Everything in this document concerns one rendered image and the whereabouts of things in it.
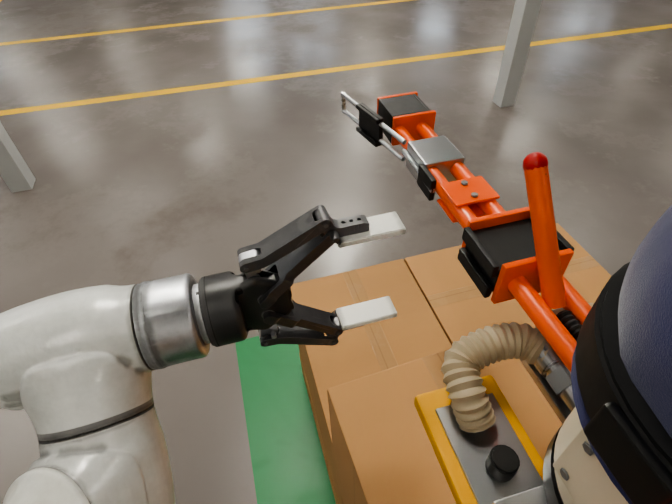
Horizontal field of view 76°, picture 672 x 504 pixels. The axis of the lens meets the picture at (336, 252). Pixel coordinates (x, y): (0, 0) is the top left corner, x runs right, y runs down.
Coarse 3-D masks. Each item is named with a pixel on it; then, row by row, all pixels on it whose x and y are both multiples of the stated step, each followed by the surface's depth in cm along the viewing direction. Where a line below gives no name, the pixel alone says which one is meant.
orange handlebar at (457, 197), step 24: (432, 168) 62; (456, 168) 62; (456, 192) 57; (480, 192) 56; (456, 216) 55; (480, 216) 57; (528, 288) 45; (528, 312) 44; (552, 312) 43; (576, 312) 43; (552, 336) 41
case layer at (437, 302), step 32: (416, 256) 147; (448, 256) 147; (576, 256) 145; (320, 288) 138; (352, 288) 138; (384, 288) 137; (416, 288) 137; (448, 288) 136; (576, 288) 135; (384, 320) 128; (416, 320) 128; (448, 320) 128; (480, 320) 127; (512, 320) 127; (320, 352) 121; (352, 352) 121; (384, 352) 121; (416, 352) 120; (320, 384) 114; (320, 416) 124
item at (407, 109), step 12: (384, 96) 76; (396, 96) 76; (408, 96) 75; (384, 108) 73; (396, 108) 72; (408, 108) 72; (420, 108) 72; (384, 120) 74; (396, 120) 70; (408, 120) 71; (420, 120) 71; (432, 120) 72; (384, 132) 76; (396, 144) 73
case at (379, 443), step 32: (352, 384) 70; (384, 384) 70; (416, 384) 70; (512, 384) 69; (352, 416) 66; (384, 416) 66; (416, 416) 66; (544, 416) 66; (352, 448) 63; (384, 448) 63; (416, 448) 63; (544, 448) 62; (352, 480) 67; (384, 480) 60; (416, 480) 60
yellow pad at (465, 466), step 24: (432, 408) 49; (504, 408) 48; (432, 432) 47; (456, 432) 46; (480, 432) 46; (504, 432) 46; (456, 456) 45; (480, 456) 44; (504, 456) 42; (528, 456) 44; (456, 480) 43; (480, 480) 43; (504, 480) 42; (528, 480) 43
